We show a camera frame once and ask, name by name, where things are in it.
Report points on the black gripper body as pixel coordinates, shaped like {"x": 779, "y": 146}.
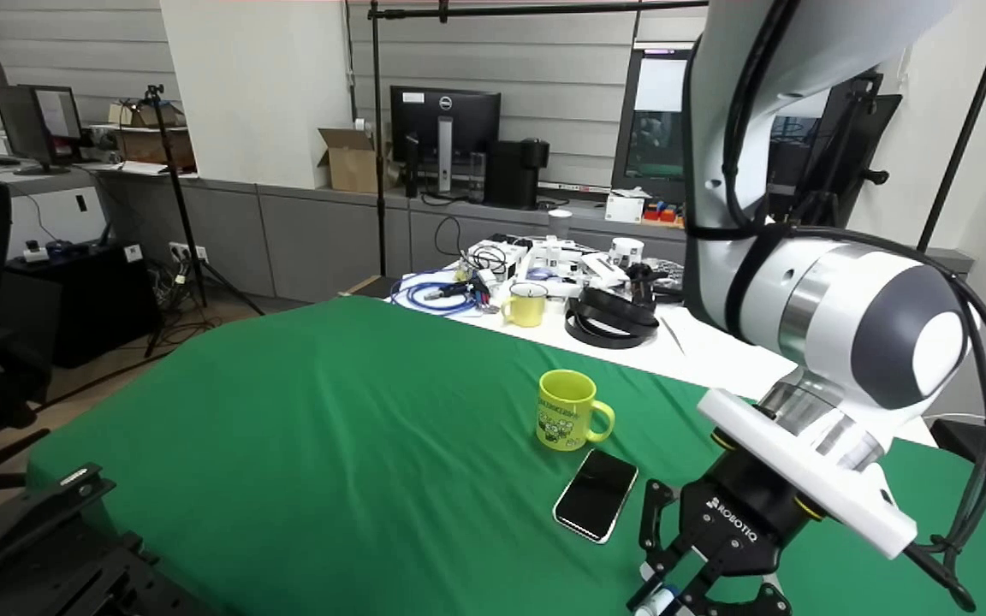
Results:
{"x": 737, "y": 516}

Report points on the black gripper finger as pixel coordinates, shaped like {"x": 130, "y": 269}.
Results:
{"x": 655, "y": 526}
{"x": 752, "y": 597}

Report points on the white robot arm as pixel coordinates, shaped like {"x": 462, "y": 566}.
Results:
{"x": 857, "y": 311}

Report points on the yellow mug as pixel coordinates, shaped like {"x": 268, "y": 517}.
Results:
{"x": 563, "y": 413}

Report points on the black smartphone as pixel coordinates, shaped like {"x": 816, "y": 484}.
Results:
{"x": 597, "y": 494}

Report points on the white side table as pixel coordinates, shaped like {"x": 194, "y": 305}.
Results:
{"x": 719, "y": 347}

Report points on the pale yellow cup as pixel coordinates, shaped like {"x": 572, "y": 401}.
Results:
{"x": 524, "y": 311}

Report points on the orange red small items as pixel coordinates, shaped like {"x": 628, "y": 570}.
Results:
{"x": 662, "y": 212}

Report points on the green table cloth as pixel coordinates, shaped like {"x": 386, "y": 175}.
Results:
{"x": 343, "y": 458}

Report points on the black speaker box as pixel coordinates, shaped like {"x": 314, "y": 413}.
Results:
{"x": 514, "y": 174}

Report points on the black computer monitor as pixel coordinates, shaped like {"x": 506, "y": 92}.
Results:
{"x": 472, "y": 121}

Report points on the grey low cabinet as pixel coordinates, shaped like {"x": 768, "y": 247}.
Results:
{"x": 288, "y": 242}

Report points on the brown cardboard box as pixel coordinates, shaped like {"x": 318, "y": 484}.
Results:
{"x": 346, "y": 163}

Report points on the black tripod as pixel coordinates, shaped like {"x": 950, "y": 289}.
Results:
{"x": 181, "y": 208}

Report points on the black low cabinet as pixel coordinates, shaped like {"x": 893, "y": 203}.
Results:
{"x": 94, "y": 305}

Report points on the white drawer cabinet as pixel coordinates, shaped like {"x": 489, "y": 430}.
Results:
{"x": 60, "y": 217}

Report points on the small desk monitor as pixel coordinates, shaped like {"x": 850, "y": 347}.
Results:
{"x": 41, "y": 123}

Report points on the white wrist camera block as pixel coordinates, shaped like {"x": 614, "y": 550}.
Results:
{"x": 804, "y": 466}

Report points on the black bracket stand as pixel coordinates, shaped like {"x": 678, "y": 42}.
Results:
{"x": 848, "y": 150}

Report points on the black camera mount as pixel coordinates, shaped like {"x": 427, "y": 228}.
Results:
{"x": 48, "y": 550}

